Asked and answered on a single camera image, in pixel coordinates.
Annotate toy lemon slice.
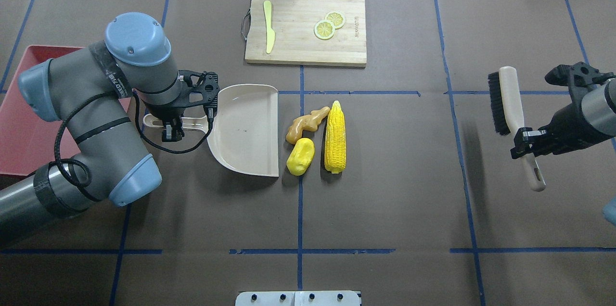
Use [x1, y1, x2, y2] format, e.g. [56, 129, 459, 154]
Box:
[324, 11, 346, 30]
[314, 20, 336, 40]

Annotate yellow plastic toy knife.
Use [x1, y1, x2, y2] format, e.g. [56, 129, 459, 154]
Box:
[263, 0, 276, 54]

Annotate yellow toy corn cob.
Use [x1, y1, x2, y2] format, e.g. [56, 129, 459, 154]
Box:
[324, 100, 347, 174]

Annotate pink plastic bin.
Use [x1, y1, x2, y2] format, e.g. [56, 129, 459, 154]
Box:
[1, 45, 151, 193]

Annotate toy lemon slice upper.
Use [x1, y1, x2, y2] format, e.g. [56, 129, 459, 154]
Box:
[324, 11, 346, 30]

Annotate beige hand brush black bristles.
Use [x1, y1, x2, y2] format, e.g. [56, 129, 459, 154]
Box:
[487, 66, 546, 192]

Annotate yellow toy potato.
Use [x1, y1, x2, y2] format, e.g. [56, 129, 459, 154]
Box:
[286, 138, 315, 176]

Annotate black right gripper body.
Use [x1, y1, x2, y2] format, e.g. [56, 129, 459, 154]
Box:
[534, 63, 616, 155]

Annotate wooden cutting board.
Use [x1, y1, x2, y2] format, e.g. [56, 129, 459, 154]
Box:
[244, 0, 367, 68]

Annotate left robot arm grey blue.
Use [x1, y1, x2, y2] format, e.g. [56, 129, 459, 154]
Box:
[0, 12, 220, 247]

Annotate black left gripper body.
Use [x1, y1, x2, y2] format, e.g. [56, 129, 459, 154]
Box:
[159, 70, 220, 126]

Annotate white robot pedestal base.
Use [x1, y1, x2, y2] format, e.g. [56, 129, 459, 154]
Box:
[235, 290, 362, 306]

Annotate toy lemon slice lower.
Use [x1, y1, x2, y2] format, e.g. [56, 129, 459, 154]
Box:
[314, 20, 336, 40]

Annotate beige plastic dustpan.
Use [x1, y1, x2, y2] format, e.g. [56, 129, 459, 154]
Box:
[143, 84, 280, 178]

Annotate tan toy ginger root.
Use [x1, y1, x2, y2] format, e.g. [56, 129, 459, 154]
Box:
[285, 106, 331, 145]

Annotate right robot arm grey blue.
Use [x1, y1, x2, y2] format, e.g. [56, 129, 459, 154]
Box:
[499, 62, 616, 192]

